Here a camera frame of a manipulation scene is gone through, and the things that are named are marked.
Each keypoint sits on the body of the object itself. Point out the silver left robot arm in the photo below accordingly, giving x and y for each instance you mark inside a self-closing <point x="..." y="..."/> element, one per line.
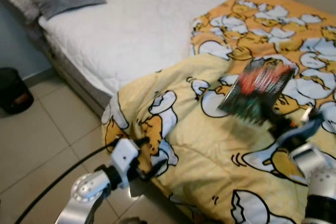
<point x="86" y="186"/>

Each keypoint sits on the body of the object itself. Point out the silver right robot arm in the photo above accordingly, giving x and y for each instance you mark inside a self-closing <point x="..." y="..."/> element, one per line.
<point x="315" y="170"/>

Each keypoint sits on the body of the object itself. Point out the yellow cartoon egg duvet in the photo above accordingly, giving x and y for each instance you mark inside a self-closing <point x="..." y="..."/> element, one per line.
<point x="210" y="150"/>

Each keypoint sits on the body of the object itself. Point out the white quilted mattress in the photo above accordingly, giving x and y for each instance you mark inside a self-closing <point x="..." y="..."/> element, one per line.
<point x="136" y="30"/>

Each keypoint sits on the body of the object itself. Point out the black round trash bin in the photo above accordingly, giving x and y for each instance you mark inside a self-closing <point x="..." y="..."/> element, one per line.
<point x="13" y="90"/>

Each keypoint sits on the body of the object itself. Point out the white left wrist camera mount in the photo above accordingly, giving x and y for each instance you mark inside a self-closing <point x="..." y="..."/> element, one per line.
<point x="123" y="158"/>

